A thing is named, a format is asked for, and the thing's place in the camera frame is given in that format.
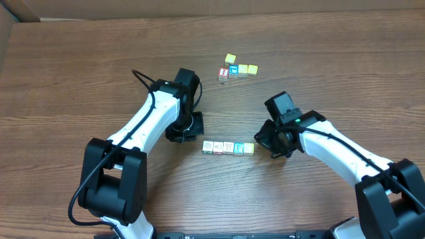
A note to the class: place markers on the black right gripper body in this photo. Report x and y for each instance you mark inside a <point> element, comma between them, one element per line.
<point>264,138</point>

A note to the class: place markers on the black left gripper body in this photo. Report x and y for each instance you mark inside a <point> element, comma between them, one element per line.
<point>198,123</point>

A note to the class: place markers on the white block green side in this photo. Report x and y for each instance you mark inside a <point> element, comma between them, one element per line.
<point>208,147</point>

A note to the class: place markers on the lone yellow block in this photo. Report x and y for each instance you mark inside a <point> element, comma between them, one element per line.
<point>248,149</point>

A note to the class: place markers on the white block red side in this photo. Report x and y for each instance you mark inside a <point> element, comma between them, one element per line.
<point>218,147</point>

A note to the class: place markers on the blue letter P block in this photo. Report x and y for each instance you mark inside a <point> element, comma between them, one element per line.
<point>238,148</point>

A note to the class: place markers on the white letter W block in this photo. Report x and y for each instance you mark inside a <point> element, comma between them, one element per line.
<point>228,148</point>

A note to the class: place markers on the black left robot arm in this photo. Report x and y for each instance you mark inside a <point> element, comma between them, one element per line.
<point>113,183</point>

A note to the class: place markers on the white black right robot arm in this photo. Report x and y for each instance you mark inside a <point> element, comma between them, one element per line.
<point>389,195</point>

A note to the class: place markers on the red letter I block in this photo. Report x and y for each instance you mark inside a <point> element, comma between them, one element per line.
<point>223,74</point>

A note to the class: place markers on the yellow block row end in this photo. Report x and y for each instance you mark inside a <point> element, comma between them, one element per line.
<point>252,71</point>

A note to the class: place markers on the yellow block middle row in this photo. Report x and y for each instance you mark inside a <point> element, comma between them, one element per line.
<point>242,70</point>

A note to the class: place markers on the yellow block far top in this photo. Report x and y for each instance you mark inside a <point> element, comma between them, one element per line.
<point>229,59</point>

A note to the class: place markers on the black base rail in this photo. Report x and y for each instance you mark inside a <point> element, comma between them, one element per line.
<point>300,234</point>

